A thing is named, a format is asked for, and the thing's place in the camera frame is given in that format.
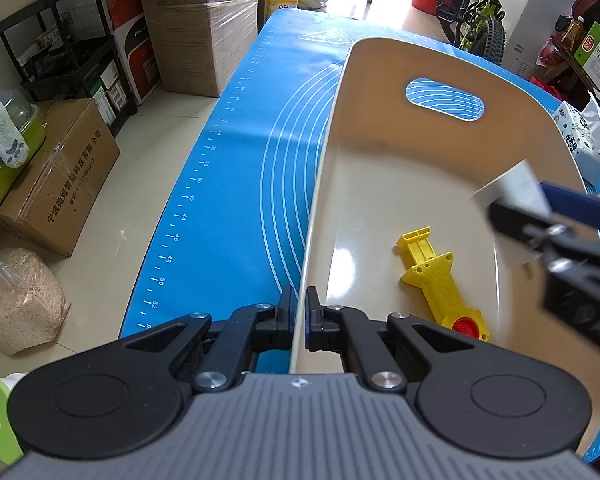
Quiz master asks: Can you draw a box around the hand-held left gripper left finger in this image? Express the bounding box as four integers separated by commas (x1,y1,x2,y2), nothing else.
122,286,297,394

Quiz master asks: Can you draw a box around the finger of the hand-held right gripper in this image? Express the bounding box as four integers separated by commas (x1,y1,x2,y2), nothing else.
487,200,600,282
540,181,600,232

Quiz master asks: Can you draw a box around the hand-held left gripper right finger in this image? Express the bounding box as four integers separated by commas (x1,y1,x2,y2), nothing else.
305,286,482,393

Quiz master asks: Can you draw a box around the large white charger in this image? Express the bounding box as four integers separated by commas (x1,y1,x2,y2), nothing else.
471,159,554,270

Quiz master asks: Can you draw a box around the cream plastic storage bin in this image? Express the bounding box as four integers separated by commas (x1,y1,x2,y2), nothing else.
289,36,600,461

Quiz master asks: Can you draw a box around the tissue pack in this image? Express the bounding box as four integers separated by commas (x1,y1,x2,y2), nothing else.
551,91,600,186

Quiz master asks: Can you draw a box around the yellow toy tool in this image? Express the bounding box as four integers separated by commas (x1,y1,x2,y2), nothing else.
396,227,492,344

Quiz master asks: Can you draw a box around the blue silicone mat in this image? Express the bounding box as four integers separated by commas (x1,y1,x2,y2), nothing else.
120,7,600,467

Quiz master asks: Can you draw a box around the amber bottle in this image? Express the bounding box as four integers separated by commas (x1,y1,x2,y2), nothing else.
560,15,587,55

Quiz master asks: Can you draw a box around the white appliance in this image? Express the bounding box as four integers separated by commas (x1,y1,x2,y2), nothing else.
502,0,592,79

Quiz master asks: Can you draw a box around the green children's bicycle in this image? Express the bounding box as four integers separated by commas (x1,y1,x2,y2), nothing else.
435,0,528,67

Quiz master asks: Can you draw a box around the printed cardboard box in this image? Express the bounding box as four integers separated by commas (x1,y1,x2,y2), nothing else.
0,98,121,259

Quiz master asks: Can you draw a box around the clear bag of grain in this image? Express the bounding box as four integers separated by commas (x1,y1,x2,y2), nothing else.
0,247,72,357

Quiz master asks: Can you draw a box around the large wrapped cardboard box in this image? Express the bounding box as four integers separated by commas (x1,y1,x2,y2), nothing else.
134,0,259,99

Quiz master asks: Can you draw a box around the red and white appliance box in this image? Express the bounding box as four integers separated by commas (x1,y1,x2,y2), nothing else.
102,0,163,107

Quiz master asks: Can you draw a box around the green container with clear lid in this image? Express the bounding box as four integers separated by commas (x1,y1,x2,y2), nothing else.
0,89,48,222

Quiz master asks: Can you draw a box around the black shelf cart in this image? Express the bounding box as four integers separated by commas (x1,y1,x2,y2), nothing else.
0,0,133,137

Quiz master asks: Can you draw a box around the white and grey towel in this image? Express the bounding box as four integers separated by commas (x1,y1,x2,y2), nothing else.
0,96,29,168

